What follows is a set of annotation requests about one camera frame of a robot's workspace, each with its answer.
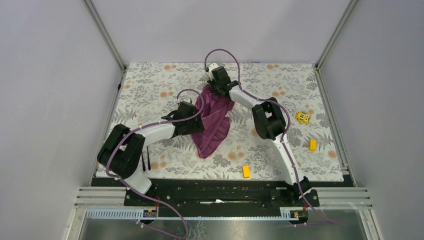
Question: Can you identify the dark purple fork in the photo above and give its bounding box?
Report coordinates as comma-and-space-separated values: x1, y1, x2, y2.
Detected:
141, 152, 146, 172

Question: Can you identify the yellow block at right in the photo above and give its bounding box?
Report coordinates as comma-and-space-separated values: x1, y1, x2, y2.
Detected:
308, 139, 317, 152

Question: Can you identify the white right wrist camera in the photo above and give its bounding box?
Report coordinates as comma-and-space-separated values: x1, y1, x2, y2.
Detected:
206, 63, 219, 72

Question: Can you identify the yellow block near front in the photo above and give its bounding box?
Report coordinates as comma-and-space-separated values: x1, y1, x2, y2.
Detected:
242, 165, 251, 179

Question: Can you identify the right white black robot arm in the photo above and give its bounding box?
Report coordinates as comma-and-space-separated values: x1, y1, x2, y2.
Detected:
205, 63, 318, 209

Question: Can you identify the purple satin napkin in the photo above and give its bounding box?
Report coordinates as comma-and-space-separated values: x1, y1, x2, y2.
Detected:
191, 84, 235, 159

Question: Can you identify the yellow block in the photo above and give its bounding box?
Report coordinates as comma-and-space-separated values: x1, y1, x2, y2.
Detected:
242, 165, 251, 179
308, 139, 317, 152

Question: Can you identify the floral tablecloth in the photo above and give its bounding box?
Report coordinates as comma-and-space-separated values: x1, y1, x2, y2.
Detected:
111, 62, 343, 182

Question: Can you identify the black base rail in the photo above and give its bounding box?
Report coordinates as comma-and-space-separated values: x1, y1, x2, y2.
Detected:
91, 177, 357, 218

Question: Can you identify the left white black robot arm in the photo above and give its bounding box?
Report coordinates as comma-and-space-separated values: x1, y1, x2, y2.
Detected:
97, 101, 205, 206

